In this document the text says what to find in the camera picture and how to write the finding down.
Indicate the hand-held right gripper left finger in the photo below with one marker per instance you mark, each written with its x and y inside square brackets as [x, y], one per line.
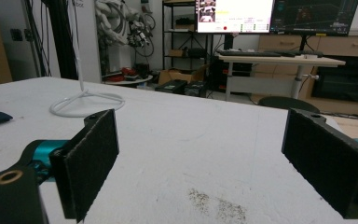
[87, 165]

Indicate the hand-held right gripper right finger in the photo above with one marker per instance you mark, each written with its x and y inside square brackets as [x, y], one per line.
[329, 157]

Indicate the dark office chair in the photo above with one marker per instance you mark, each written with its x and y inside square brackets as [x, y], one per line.
[287, 103]

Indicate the wooden cabinet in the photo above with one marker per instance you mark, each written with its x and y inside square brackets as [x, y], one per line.
[335, 71]

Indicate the round white table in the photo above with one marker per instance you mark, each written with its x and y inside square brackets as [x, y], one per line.
[127, 80]

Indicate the beige office desk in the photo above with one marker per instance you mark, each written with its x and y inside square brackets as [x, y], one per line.
[279, 62]

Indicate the black equipment case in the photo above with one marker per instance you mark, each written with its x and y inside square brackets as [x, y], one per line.
[181, 87]

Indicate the cardboard box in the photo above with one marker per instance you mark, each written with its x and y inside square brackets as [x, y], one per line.
[180, 74]

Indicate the black keyboard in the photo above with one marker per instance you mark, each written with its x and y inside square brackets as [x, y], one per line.
[248, 53]

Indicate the dark computer monitor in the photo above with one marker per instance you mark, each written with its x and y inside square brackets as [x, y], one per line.
[313, 16]

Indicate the white robot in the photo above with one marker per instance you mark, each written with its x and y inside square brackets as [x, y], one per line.
[119, 25]

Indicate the black metal shelf rack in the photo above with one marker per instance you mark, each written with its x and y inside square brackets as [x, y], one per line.
[183, 34]

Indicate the bright computer monitor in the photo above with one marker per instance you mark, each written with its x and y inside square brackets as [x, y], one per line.
[235, 15]

